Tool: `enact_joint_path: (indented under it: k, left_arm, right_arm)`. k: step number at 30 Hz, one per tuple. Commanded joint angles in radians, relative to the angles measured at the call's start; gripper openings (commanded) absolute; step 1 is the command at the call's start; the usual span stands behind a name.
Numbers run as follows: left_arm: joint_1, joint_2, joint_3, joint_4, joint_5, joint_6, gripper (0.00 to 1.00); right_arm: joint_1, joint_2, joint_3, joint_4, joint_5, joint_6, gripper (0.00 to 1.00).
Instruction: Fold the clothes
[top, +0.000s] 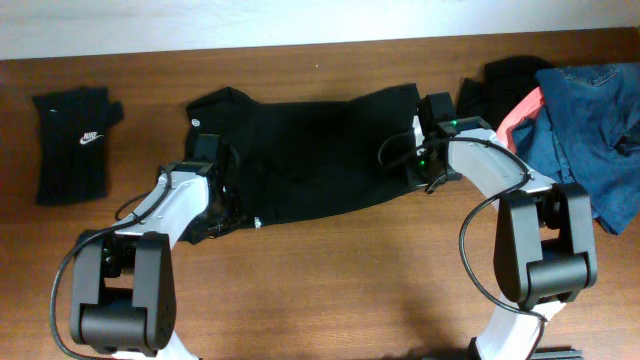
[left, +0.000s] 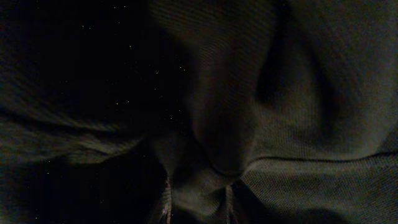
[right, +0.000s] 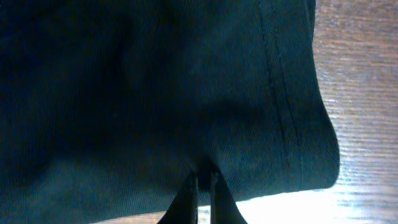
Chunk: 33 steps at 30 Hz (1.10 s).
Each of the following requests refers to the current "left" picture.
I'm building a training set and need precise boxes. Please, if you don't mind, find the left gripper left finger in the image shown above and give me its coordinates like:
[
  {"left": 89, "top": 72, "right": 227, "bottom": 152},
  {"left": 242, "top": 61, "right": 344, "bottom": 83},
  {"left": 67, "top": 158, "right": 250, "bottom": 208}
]
[{"left": 160, "top": 179, "right": 172, "bottom": 224}]

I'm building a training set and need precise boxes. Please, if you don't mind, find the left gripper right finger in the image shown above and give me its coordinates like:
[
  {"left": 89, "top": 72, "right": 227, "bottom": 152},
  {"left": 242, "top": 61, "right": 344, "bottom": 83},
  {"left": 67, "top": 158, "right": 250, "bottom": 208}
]
[{"left": 226, "top": 185, "right": 241, "bottom": 224}]

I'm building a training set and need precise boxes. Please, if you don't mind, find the black t-shirt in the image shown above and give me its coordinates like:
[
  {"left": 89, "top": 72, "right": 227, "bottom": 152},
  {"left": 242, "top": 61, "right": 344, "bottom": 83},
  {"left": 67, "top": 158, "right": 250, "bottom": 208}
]
[{"left": 1, "top": 1, "right": 397, "bottom": 223}]

